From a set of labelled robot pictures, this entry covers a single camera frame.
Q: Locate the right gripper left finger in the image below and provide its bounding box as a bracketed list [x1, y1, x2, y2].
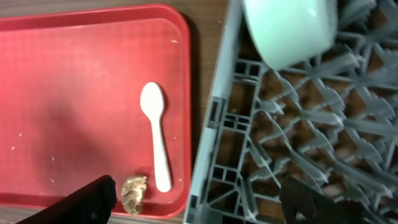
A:
[17, 175, 117, 224]

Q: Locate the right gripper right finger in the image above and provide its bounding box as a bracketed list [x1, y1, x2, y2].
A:
[279, 177, 369, 224]

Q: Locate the brown food scrap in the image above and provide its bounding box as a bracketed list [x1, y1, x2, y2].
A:
[121, 175, 147, 215]

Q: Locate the white plastic spoon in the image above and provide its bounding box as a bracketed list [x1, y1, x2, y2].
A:
[140, 82, 172, 193]

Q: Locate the green bowl with rice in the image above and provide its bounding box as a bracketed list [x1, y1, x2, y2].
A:
[243, 0, 338, 70]

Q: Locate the grey dishwasher rack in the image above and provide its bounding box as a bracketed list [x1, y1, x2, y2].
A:
[184, 0, 397, 223]

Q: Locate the red serving tray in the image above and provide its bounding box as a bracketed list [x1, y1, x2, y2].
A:
[1, 4, 192, 219]

